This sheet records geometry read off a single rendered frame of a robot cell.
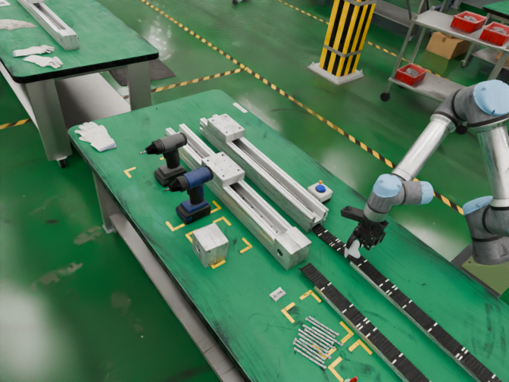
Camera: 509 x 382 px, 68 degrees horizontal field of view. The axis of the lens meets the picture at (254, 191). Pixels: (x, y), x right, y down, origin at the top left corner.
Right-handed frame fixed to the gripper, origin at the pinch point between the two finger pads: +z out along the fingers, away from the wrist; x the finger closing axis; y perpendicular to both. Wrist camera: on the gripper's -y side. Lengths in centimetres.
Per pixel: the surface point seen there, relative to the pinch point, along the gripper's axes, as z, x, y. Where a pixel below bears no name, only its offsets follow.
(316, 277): 2.2, -19.2, 0.6
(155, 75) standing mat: 81, 73, -306
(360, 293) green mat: 5.5, -8.2, 13.1
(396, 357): 2.3, -18.9, 34.7
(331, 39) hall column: 42, 254, -234
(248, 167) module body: -1, -5, -57
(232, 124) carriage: -7, 2, -81
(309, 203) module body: -1.0, 2.3, -25.8
